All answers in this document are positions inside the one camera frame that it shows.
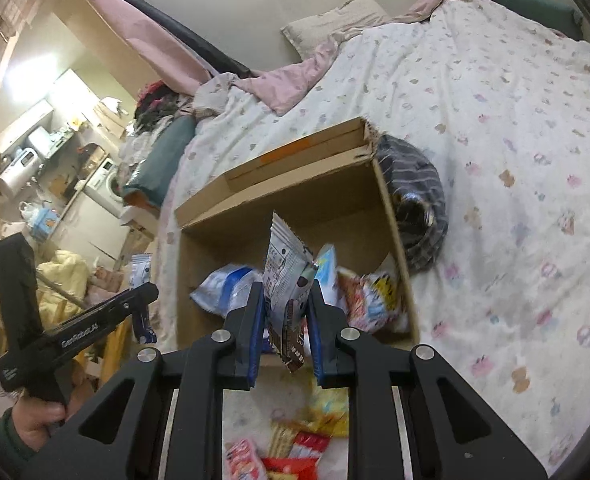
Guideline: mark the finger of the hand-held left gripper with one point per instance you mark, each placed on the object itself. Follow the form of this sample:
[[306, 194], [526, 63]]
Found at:
[[125, 300]]

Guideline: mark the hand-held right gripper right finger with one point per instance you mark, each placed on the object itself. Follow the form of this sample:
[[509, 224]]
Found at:
[[315, 345]]

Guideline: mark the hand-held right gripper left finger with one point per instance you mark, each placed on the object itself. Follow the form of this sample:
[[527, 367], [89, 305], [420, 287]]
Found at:
[[256, 340]]

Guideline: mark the small white blue packet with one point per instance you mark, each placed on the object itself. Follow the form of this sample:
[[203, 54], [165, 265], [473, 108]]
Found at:
[[141, 275]]

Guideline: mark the blue and white snack packet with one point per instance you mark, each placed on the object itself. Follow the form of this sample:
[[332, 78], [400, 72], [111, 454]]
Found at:
[[225, 290]]

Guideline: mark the pink patterned snack packet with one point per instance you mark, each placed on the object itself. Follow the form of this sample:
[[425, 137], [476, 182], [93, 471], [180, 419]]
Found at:
[[356, 300]]

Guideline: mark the yellow snack packet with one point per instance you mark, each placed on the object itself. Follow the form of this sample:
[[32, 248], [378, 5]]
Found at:
[[330, 407]]

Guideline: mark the grey and brown snack packet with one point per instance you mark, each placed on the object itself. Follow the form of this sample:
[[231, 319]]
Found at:
[[287, 280]]

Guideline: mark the white yellow snack bag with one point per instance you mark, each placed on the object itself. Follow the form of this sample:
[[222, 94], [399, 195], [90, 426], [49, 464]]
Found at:
[[387, 295]]

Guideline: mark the beige stick snack packet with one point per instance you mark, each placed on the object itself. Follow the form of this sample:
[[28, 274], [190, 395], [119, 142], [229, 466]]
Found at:
[[280, 437]]

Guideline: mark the red spicy snack packet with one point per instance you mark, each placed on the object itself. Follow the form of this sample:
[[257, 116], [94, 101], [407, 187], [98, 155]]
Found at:
[[295, 455]]

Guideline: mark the pink white snack packet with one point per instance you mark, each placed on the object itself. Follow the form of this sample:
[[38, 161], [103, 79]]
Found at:
[[245, 460]]

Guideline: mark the cardboard box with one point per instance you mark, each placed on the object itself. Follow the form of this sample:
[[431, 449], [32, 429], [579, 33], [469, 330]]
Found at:
[[325, 195]]

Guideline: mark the person's left hand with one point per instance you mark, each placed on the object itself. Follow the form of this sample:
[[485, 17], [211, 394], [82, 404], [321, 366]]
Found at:
[[37, 420]]

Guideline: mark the yellow cloth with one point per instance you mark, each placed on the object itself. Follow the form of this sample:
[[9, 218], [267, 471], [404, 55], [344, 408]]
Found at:
[[65, 285]]

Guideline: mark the white kitchen counter cabinet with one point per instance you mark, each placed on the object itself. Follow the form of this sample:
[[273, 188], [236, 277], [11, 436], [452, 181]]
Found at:
[[90, 230]]

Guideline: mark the white storage cabinet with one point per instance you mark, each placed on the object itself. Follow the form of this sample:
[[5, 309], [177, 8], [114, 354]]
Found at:
[[140, 222]]

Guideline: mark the white washing machine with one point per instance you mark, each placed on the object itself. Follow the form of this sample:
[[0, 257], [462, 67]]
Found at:
[[106, 182]]

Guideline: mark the white water heater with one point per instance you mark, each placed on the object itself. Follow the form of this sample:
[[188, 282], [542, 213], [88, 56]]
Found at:
[[20, 172]]

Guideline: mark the blue-grey pillow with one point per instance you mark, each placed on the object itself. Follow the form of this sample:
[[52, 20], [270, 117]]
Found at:
[[162, 160]]

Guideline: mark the dark striped cloth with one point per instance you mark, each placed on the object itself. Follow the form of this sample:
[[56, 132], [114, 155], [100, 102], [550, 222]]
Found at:
[[417, 200]]

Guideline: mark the pile of clothes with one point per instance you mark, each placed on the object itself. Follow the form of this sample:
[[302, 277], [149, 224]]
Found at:
[[150, 105]]

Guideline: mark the printed white quilt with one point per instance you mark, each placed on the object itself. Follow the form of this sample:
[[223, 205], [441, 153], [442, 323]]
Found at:
[[500, 160]]

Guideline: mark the pink blanket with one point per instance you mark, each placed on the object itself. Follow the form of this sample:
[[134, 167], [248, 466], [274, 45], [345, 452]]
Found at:
[[295, 80]]

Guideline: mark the black pole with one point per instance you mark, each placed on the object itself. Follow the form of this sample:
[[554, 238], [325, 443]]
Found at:
[[185, 35]]

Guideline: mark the pink curtain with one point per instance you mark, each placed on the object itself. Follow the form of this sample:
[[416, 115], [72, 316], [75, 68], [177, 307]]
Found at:
[[140, 25]]

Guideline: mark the beige pillow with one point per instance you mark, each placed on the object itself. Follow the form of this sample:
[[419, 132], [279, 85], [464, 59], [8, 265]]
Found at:
[[330, 22]]

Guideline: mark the teal cushion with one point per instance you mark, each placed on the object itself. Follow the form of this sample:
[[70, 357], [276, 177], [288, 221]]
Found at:
[[525, 7]]

